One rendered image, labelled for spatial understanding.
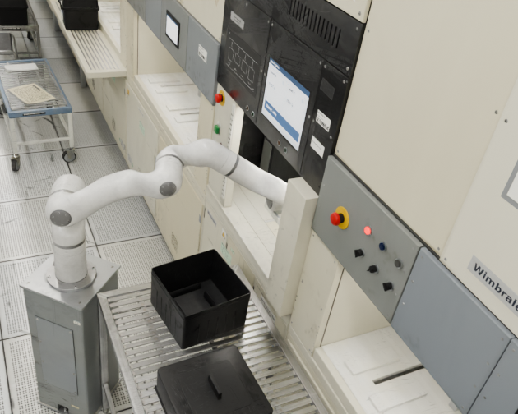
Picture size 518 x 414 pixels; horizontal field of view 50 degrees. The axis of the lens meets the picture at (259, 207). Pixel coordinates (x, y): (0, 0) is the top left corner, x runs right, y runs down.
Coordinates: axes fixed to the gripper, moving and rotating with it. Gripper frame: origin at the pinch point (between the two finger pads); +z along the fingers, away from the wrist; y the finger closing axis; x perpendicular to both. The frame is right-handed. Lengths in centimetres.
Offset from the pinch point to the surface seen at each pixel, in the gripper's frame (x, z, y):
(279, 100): 38.1, -31.6, -5.6
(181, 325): -32, -70, 24
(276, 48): 54, -32, -13
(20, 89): -73, -109, -258
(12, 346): -119, -130, -59
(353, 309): -16, -16, 45
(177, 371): -33, -77, 41
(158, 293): -33, -74, 6
